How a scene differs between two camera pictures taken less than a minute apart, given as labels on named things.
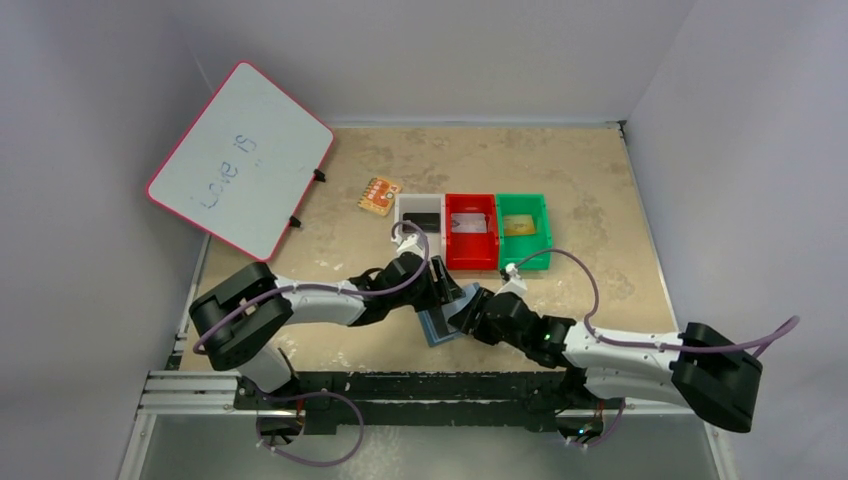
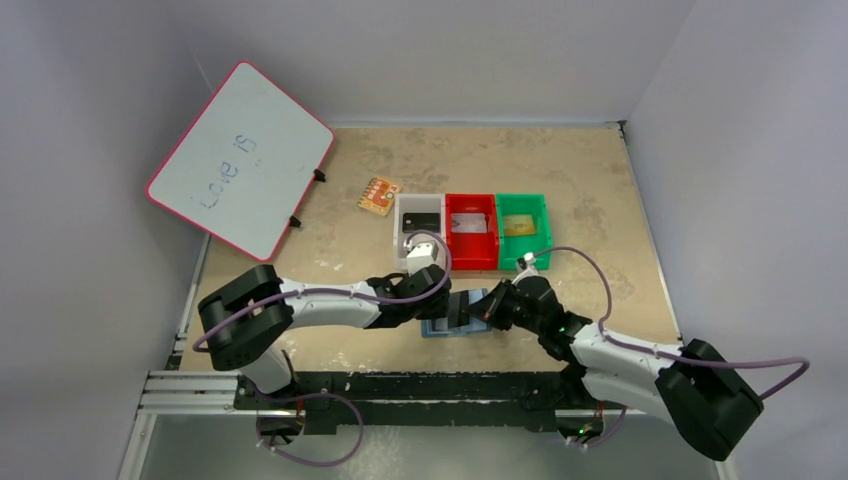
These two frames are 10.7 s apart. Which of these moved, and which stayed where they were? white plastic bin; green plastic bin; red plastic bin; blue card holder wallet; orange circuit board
Moved: blue card holder wallet
Stayed: white plastic bin; green plastic bin; orange circuit board; red plastic bin
